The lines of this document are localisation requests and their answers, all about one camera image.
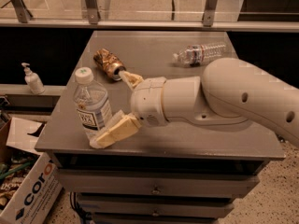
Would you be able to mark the clear plastic bottle red label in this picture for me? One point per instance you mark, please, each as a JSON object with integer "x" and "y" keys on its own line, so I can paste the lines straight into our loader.
{"x": 196, "y": 55}

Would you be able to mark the metal railing frame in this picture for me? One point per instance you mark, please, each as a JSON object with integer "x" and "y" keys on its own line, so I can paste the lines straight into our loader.
{"x": 185, "y": 15}

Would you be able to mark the white pump dispenser bottle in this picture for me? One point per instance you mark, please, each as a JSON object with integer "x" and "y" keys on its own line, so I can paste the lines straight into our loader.
{"x": 33, "y": 80}

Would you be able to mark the grey metal drawer cabinet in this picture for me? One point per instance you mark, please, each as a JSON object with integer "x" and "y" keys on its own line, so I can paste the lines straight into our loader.
{"x": 176, "y": 174}

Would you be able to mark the white cardboard box with lettering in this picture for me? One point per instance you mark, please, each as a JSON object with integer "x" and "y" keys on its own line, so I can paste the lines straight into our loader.
{"x": 33, "y": 200}

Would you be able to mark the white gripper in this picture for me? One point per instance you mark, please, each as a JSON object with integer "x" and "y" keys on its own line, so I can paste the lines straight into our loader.
{"x": 148, "y": 101}

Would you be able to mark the crushed gold soda can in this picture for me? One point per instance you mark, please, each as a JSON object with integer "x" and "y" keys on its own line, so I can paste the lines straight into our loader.
{"x": 109, "y": 63}

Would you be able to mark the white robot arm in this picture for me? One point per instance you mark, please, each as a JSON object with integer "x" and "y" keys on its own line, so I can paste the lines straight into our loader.
{"x": 228, "y": 92}

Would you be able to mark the blue label plastic water bottle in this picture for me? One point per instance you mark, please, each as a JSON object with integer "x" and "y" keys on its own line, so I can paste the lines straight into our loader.
{"x": 91, "y": 101}

